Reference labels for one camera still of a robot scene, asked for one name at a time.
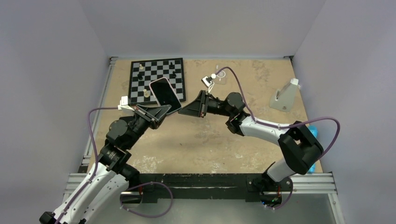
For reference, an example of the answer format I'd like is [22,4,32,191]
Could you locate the blue cap object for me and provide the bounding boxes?
[307,125,318,174]

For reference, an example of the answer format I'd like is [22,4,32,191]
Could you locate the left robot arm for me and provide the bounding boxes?
[39,105,171,224]

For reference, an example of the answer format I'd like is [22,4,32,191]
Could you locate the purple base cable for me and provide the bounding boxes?
[120,182,174,218]

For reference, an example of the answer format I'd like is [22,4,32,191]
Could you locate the phone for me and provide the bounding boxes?
[149,77,183,117]

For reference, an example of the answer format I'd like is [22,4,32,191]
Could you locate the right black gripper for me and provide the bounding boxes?
[178,91,233,119]

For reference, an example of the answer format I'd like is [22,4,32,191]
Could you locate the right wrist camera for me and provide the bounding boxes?
[201,73,217,93]

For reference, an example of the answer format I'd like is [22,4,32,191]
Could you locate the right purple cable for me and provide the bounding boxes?
[215,66,341,161]

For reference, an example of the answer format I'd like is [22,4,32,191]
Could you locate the white metronome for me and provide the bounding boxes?
[269,78,300,112]

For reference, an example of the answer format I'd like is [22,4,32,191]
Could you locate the black white chessboard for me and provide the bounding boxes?
[127,57,187,106]

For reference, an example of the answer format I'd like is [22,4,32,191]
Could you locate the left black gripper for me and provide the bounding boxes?
[125,104,171,149]

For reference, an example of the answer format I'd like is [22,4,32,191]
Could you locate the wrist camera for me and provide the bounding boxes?
[118,96,134,112]
[201,73,217,93]

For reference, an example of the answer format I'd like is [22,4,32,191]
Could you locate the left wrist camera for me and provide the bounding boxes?
[118,96,134,112]

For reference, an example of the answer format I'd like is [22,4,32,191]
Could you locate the clear phone case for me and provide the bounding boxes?
[214,63,230,85]

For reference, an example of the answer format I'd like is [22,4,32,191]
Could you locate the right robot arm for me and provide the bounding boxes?
[178,90,324,190]

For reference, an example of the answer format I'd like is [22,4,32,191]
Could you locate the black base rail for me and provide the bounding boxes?
[120,173,293,206]

